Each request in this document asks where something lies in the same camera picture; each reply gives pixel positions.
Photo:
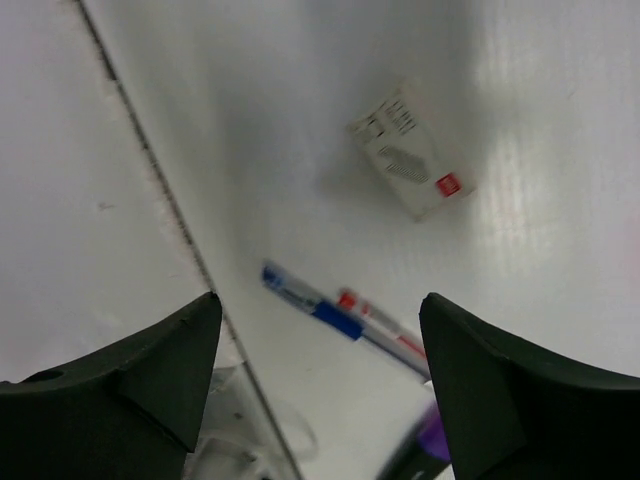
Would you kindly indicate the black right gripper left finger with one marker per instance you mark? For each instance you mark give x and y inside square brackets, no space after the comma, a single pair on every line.
[130,410]

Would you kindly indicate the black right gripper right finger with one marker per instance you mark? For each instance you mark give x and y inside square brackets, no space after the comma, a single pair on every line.
[514,410]

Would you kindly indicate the purple highlighter marker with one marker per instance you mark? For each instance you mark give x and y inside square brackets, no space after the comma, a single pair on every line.
[423,454]

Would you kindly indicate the red gel pen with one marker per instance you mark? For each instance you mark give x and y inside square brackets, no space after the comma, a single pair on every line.
[386,333]

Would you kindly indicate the blue gel pen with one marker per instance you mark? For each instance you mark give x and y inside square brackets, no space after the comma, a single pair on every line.
[308,300]

